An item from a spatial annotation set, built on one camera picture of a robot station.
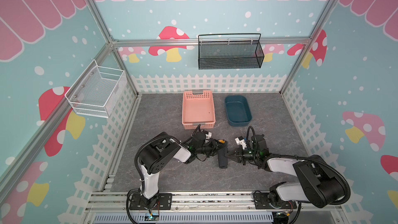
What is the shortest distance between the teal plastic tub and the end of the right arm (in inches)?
10.4

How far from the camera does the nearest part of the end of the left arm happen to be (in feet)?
2.49

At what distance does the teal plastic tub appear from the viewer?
1.05 m

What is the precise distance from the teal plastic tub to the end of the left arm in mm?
255

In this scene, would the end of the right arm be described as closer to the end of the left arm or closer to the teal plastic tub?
the end of the left arm

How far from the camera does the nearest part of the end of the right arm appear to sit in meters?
0.71
